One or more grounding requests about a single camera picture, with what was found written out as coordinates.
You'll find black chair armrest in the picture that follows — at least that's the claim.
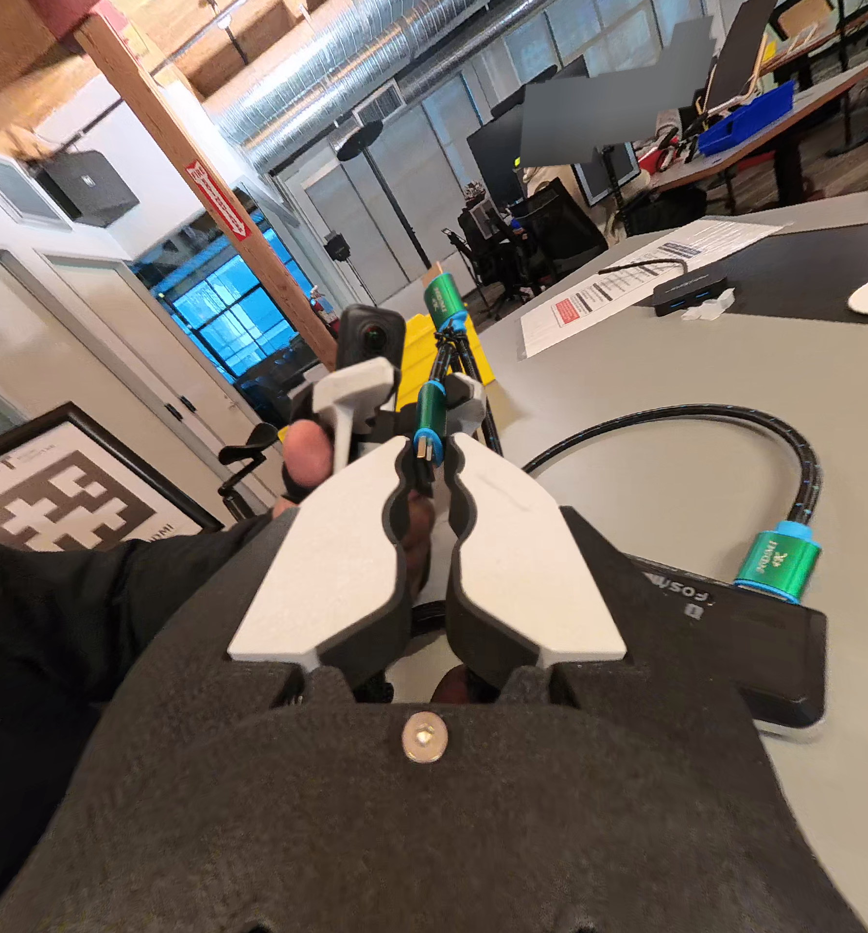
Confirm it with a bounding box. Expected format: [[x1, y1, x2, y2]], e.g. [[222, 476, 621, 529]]
[[217, 421, 283, 520]]

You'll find clear plastic piece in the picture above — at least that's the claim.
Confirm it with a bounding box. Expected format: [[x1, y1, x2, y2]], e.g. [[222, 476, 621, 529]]
[[680, 287, 737, 322]]

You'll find wooden pillar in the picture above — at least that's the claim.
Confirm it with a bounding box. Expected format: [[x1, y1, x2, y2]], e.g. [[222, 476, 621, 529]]
[[73, 11, 342, 369]]

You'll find black hdmi switch box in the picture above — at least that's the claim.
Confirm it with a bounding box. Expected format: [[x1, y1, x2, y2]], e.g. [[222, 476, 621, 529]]
[[627, 554, 830, 739]]

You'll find black easel board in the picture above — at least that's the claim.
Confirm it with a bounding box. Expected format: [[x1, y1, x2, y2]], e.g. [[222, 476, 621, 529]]
[[704, 0, 779, 114]]

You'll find background wooden desk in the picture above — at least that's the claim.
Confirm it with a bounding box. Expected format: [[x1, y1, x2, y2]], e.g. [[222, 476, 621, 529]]
[[638, 54, 868, 216]]

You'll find blue plastic bin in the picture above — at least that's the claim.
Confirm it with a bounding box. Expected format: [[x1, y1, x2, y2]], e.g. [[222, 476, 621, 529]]
[[698, 79, 797, 157]]

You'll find black usb hub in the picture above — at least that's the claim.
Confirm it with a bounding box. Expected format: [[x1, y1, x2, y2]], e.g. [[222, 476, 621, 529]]
[[653, 272, 729, 317]]

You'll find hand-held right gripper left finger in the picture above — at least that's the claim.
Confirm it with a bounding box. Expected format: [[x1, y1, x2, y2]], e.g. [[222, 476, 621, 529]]
[[227, 436, 415, 672]]

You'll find printed paper sheet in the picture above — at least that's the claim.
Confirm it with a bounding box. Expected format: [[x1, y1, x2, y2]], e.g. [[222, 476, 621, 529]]
[[519, 217, 794, 360]]

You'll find black office chair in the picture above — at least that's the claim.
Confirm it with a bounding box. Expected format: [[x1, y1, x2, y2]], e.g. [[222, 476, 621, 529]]
[[508, 177, 611, 296]]

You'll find yellow plastic bin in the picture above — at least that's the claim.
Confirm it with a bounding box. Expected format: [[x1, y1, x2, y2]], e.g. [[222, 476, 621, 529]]
[[396, 312, 498, 411]]

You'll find silver ventilation duct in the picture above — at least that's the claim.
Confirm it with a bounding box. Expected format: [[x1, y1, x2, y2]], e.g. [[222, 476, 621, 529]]
[[201, 0, 559, 174]]

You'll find black wall speaker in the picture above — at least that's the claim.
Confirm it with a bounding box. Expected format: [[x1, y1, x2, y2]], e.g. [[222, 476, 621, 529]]
[[35, 148, 141, 228]]

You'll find large black monitor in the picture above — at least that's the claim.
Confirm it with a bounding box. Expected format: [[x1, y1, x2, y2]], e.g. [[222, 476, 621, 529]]
[[465, 64, 590, 212]]

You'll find red arrow sign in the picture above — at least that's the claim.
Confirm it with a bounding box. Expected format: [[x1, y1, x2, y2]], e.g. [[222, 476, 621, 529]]
[[185, 159, 253, 243]]

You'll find framed black white tag poster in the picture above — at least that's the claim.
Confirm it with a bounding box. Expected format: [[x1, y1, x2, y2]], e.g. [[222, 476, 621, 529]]
[[0, 401, 225, 553]]

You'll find person's left forearm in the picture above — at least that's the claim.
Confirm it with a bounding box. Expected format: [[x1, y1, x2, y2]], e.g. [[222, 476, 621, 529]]
[[0, 510, 278, 933]]

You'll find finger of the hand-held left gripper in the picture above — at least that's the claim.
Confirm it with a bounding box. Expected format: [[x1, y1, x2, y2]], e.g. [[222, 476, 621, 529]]
[[443, 372, 489, 432], [312, 356, 400, 478]]

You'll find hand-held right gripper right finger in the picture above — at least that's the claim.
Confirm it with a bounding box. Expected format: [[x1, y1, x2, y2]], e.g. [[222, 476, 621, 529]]
[[445, 432, 629, 672]]

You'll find black tripod with small camera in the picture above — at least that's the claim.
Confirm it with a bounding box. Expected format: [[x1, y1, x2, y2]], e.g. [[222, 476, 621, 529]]
[[322, 230, 378, 309]]

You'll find person's left hand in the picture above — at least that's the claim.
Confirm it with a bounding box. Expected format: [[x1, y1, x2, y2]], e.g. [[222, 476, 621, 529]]
[[272, 421, 334, 520]]

